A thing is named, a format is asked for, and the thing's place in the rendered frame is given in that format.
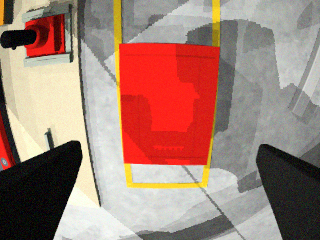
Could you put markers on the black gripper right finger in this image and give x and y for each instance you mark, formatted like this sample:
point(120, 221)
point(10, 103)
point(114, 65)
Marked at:
point(293, 190)

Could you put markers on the dark grey long thin bar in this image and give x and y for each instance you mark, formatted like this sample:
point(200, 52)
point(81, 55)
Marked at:
point(308, 83)

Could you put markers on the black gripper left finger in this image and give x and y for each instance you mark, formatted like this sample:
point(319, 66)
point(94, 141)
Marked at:
point(34, 194)

